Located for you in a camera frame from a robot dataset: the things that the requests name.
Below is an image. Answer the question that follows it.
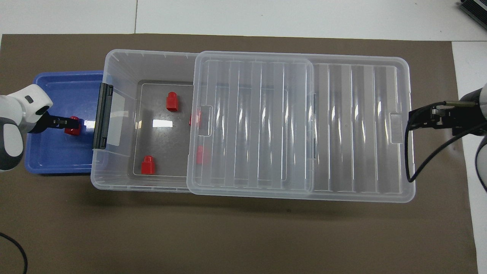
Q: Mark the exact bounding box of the black ribbed device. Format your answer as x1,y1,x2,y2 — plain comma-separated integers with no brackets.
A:
458,0,487,20

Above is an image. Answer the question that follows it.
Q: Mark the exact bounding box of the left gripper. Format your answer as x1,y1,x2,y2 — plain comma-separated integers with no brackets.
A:
27,113,57,134

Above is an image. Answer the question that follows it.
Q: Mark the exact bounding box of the blue plastic tray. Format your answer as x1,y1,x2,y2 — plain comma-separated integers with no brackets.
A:
24,70,105,175

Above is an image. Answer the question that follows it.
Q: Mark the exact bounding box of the clear plastic storage box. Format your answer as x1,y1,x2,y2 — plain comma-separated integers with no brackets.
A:
90,49,381,193

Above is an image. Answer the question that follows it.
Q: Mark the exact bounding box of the black box latch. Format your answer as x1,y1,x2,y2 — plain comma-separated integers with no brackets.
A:
93,83,114,150

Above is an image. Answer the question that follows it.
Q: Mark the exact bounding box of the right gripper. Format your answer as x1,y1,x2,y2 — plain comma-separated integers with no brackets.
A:
408,100,482,136

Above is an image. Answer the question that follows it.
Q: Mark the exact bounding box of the black cable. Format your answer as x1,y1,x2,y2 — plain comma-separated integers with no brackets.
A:
0,232,29,274
404,100,487,183

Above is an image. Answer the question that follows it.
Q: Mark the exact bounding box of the clear plastic box lid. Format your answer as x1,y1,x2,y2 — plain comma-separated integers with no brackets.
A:
187,51,416,203

